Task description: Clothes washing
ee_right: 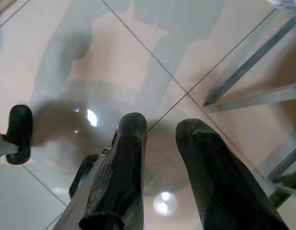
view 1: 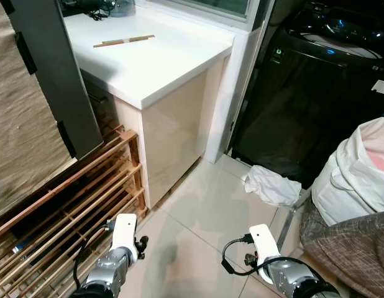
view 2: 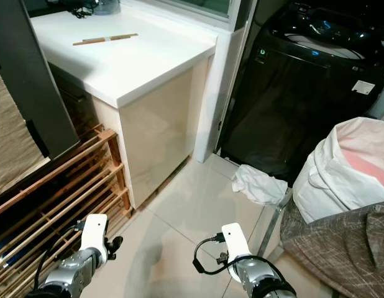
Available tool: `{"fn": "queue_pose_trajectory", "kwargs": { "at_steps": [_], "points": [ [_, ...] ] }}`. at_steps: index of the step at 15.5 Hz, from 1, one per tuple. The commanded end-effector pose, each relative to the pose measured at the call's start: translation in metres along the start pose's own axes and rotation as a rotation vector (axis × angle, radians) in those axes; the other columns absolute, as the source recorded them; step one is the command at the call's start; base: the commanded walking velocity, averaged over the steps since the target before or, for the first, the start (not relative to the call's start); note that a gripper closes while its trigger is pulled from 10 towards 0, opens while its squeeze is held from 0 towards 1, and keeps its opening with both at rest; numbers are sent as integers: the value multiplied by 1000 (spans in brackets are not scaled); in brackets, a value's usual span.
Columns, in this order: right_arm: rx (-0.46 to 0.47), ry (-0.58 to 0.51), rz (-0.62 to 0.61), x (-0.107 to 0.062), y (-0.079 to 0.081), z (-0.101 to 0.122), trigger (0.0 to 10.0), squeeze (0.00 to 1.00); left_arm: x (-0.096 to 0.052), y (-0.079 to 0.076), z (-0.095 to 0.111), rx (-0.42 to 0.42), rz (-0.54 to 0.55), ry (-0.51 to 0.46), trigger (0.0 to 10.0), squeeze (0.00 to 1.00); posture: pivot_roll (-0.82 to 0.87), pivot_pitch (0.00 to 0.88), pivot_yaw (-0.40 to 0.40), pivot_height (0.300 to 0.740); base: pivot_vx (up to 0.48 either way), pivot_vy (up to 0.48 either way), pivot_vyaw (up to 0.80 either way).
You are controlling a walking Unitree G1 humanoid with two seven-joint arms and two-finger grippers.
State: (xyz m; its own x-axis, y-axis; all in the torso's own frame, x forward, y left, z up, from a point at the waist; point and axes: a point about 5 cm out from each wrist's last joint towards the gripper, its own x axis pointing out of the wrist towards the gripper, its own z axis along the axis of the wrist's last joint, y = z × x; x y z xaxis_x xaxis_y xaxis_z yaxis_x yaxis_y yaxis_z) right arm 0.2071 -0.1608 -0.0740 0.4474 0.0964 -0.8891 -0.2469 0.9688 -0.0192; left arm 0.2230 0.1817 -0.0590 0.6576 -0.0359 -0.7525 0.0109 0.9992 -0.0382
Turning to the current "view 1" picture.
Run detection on black top-load washing machine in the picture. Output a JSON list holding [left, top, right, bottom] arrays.
[[228, 0, 384, 188]]

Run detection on metal pole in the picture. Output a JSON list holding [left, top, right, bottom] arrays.
[[276, 189, 312, 249]]

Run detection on white crumpled cloth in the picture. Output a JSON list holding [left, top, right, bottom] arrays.
[[243, 165, 303, 208]]

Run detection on wooden slatted shoe rack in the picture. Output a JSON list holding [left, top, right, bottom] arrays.
[[0, 124, 148, 298]]

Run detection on brown grey woven fabric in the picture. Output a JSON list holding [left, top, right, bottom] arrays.
[[299, 197, 384, 298]]

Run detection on white laundry bag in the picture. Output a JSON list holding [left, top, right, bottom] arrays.
[[311, 116, 384, 227]]

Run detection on beige woven mat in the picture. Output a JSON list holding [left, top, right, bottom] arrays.
[[0, 0, 78, 219]]

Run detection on white top beige cabinet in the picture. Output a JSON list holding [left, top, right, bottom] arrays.
[[63, 5, 236, 209]]

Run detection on dark grey door panel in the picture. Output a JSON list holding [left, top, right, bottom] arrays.
[[0, 0, 104, 160]]

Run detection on wooden chopstick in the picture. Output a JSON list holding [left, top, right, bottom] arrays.
[[109, 35, 156, 44], [93, 37, 140, 48]]

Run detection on clear glass jar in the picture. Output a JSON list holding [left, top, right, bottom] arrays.
[[109, 0, 138, 17]]

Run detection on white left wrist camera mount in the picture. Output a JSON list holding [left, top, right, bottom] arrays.
[[110, 214, 139, 263]]

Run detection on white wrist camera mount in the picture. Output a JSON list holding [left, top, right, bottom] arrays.
[[249, 224, 281, 269], [110, 214, 139, 263]]

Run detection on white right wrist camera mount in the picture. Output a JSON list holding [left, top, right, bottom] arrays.
[[249, 224, 281, 269]]

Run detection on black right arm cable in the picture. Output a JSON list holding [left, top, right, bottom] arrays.
[[221, 234, 270, 277]]

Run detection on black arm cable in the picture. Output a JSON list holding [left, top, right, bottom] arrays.
[[73, 225, 115, 287], [221, 234, 270, 277]]

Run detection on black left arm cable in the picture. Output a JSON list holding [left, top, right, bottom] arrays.
[[73, 225, 115, 287]]

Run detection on white door frame post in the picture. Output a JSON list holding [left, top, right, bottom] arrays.
[[204, 0, 277, 164]]

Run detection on white window frame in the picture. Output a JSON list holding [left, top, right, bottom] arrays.
[[135, 0, 262, 33]]

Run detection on black device with cord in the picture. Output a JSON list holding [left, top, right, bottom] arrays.
[[60, 0, 113, 20]]

